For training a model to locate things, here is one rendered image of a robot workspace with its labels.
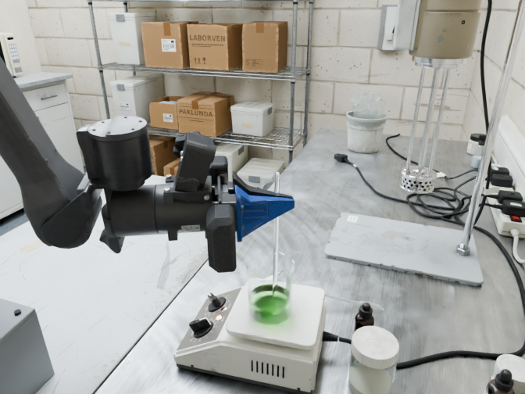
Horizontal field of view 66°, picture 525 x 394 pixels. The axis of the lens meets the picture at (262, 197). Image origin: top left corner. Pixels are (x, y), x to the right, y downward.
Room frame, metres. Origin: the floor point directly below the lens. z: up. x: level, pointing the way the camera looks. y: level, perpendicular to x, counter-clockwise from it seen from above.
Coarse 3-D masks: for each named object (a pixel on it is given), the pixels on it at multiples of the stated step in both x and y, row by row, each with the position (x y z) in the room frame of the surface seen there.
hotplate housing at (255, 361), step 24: (336, 336) 0.45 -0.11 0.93; (192, 360) 0.41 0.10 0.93; (216, 360) 0.40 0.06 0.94; (240, 360) 0.40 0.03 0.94; (264, 360) 0.39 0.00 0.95; (288, 360) 0.38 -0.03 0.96; (312, 360) 0.38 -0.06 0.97; (264, 384) 0.39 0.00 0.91; (288, 384) 0.38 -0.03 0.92; (312, 384) 0.38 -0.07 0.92
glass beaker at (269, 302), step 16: (256, 256) 0.46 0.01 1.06; (272, 256) 0.47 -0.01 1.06; (288, 256) 0.46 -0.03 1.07; (256, 272) 0.46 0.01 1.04; (272, 272) 0.47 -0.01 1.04; (288, 272) 0.45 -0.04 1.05; (256, 288) 0.41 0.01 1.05; (272, 288) 0.41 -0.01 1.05; (288, 288) 0.42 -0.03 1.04; (256, 304) 0.41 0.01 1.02; (272, 304) 0.41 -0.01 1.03; (288, 304) 0.42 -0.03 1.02; (256, 320) 0.41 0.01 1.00; (272, 320) 0.41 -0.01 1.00; (288, 320) 0.42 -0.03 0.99
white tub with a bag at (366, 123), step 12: (360, 96) 1.40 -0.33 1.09; (372, 96) 1.37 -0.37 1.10; (360, 108) 1.36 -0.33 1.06; (372, 108) 1.36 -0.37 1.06; (348, 120) 1.39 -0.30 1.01; (360, 120) 1.35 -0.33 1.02; (372, 120) 1.34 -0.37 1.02; (384, 120) 1.36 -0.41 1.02; (348, 132) 1.40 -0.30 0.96; (360, 132) 1.36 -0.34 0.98; (372, 132) 1.35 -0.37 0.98; (348, 144) 1.40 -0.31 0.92; (360, 144) 1.36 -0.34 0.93; (372, 144) 1.35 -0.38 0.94
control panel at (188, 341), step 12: (240, 288) 0.52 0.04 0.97; (228, 300) 0.50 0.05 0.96; (204, 312) 0.50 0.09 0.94; (216, 312) 0.48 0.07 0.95; (228, 312) 0.47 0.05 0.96; (216, 324) 0.45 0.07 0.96; (192, 336) 0.44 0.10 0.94; (204, 336) 0.43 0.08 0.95; (216, 336) 0.42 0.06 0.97; (180, 348) 0.43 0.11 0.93
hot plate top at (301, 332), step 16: (304, 288) 0.49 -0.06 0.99; (320, 288) 0.49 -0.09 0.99; (240, 304) 0.46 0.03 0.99; (304, 304) 0.46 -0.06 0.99; (320, 304) 0.46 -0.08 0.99; (240, 320) 0.42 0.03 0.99; (304, 320) 0.42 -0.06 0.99; (240, 336) 0.40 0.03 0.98; (256, 336) 0.40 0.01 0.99; (272, 336) 0.39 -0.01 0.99; (288, 336) 0.39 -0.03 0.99; (304, 336) 0.39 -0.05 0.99
